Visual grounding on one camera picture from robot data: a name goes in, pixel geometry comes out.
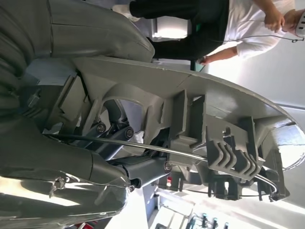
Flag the person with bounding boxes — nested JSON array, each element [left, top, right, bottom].
[[112, 0, 305, 65]]

